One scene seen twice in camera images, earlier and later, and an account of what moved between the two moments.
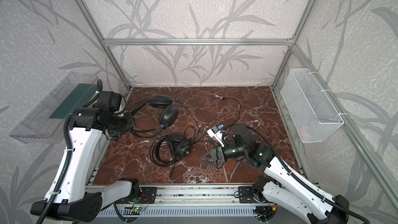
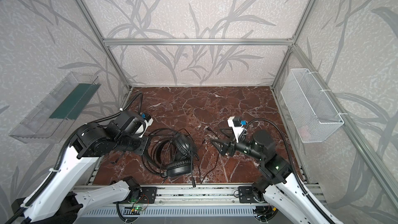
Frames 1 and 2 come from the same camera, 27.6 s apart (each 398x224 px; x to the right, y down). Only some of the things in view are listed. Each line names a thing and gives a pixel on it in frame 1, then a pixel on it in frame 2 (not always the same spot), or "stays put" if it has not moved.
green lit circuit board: x=139 y=208 stays put
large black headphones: x=168 y=114 → x=168 y=153
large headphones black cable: x=186 y=107 → x=193 y=181
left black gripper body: x=125 y=124 → x=144 y=144
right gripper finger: x=216 y=162 → x=222 y=147
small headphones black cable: x=209 y=139 → x=218 y=156
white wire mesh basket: x=313 y=116 stays put
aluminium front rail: x=220 y=197 stays put
